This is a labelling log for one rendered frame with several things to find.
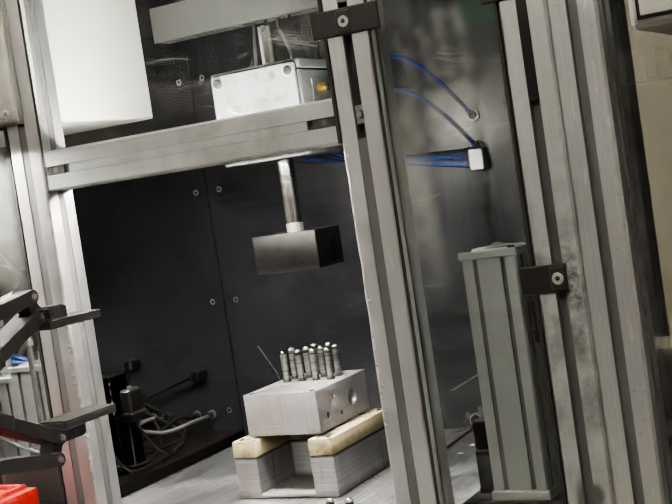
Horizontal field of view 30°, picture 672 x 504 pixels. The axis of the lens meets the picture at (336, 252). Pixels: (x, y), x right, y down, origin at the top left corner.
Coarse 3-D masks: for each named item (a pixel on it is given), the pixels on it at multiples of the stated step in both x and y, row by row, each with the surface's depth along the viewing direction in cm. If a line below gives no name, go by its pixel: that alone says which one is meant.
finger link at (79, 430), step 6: (78, 426) 110; (84, 426) 111; (66, 432) 109; (72, 432) 109; (78, 432) 110; (84, 432) 111; (72, 438) 109; (42, 444) 108; (48, 444) 107; (54, 444) 107; (60, 444) 108; (42, 450) 107; (48, 450) 107; (54, 450) 107; (60, 450) 108
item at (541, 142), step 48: (528, 0) 111; (528, 48) 112; (528, 96) 112; (336, 144) 123; (528, 144) 113; (528, 192) 113; (576, 240) 112; (576, 288) 112; (576, 336) 113; (576, 384) 114; (144, 432) 161; (192, 432) 183; (240, 432) 178; (576, 432) 114; (144, 480) 158; (576, 480) 114
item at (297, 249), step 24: (288, 168) 148; (288, 192) 148; (288, 216) 148; (264, 240) 148; (288, 240) 146; (312, 240) 145; (336, 240) 149; (264, 264) 148; (288, 264) 146; (312, 264) 145
